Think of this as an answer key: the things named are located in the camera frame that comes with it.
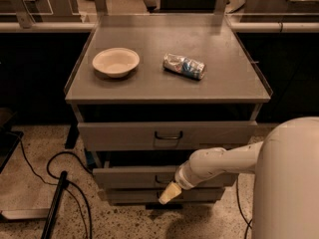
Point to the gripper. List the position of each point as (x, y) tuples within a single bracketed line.
[(181, 178)]

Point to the grey drawer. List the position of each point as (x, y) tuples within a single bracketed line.
[(151, 196), (103, 136), (134, 177)]

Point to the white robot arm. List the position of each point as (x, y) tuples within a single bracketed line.
[(286, 185)]

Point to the grey top drawer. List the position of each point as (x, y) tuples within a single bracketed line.
[(103, 136)]

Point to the grey bottom drawer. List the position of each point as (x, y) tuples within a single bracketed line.
[(151, 196)]

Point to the grey drawer cabinet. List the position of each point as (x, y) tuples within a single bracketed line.
[(152, 89)]

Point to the black bar on floor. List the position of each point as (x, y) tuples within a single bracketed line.
[(49, 224)]

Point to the crushed silver blue can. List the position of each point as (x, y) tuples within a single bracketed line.
[(184, 66)]

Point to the white paper bowl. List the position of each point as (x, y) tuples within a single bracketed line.
[(116, 62)]

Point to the dark tray left edge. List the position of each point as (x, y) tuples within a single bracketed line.
[(8, 142)]

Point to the white horizontal rail pipe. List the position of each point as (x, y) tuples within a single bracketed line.
[(236, 27)]

